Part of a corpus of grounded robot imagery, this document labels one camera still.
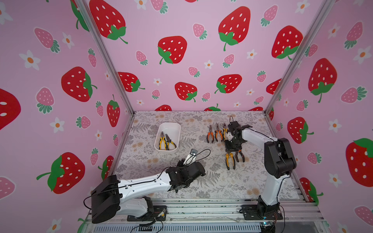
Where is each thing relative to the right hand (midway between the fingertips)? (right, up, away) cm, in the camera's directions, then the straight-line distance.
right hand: (233, 149), depth 96 cm
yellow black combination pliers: (-49, +8, +7) cm, 50 cm away
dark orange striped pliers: (+2, -4, -2) cm, 5 cm away
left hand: (-29, -4, -16) cm, 33 cm away
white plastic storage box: (-42, +13, +12) cm, 46 cm away
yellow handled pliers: (-3, +12, +11) cm, 16 cm away
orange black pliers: (-10, +10, +11) cm, 18 cm away
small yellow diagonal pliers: (-44, +5, +5) cm, 45 cm away
